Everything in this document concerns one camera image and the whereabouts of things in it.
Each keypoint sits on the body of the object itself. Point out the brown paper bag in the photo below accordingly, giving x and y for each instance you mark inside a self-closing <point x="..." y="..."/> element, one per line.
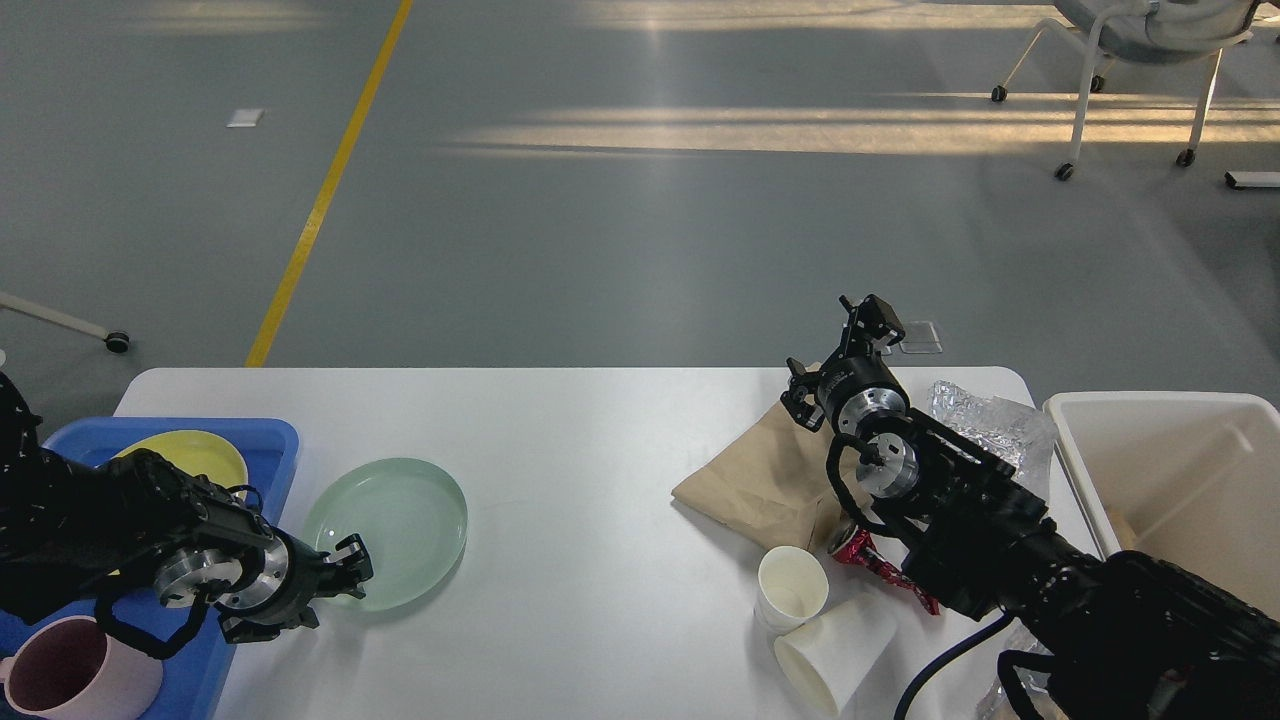
<point x="770" y="485"/>

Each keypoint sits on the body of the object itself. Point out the lying white paper cup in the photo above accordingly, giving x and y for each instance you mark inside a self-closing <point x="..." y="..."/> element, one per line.
<point x="826" y="659"/>

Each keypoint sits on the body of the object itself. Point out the clear crumpled plastic wrap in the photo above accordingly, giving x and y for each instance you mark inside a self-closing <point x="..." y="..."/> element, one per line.
<point x="1017" y="433"/>

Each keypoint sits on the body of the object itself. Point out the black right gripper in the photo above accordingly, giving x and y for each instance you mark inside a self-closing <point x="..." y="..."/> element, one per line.
<point x="857" y="384"/>

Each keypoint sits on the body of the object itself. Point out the pink mug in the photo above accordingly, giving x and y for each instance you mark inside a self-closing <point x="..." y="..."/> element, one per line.
<point x="72" y="669"/>

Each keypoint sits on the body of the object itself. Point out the red crushed wrapper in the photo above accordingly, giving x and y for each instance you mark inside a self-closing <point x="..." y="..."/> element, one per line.
<point x="855" y="546"/>

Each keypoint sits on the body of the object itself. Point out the pale green plate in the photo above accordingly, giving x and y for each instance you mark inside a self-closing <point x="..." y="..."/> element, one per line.
<point x="413" y="519"/>

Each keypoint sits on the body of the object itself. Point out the clear floor plate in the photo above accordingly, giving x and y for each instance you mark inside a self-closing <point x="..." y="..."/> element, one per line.
<point x="917" y="338"/>

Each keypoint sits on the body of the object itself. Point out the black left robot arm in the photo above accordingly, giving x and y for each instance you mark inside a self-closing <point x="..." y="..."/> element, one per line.
<point x="154" y="547"/>

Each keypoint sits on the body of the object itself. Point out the white bar on floor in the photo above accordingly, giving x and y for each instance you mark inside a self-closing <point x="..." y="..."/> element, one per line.
<point x="1252" y="179"/>

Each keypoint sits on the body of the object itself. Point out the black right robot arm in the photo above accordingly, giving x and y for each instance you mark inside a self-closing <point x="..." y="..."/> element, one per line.
<point x="1127" y="637"/>

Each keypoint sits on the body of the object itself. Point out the white rolling chair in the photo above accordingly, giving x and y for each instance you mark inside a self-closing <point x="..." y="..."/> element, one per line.
<point x="1143" y="33"/>

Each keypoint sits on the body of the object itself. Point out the white plastic bin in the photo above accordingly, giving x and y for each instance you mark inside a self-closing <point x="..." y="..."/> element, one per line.
<point x="1188" y="477"/>

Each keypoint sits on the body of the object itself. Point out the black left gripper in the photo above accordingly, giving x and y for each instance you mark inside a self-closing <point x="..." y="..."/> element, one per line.
<point x="282" y="581"/>

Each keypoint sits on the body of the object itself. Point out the white caster leg left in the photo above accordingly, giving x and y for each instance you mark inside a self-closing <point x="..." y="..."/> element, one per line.
<point x="116" y="342"/>

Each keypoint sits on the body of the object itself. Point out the yellow plate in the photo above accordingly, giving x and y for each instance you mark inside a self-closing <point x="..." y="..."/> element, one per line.
<point x="197" y="452"/>

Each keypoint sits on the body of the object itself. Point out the blue plastic tray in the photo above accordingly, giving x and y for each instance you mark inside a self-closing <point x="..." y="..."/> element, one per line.
<point x="193" y="678"/>

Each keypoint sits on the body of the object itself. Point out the upright white paper cup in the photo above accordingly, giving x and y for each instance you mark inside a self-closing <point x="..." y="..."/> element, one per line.
<point x="791" y="589"/>

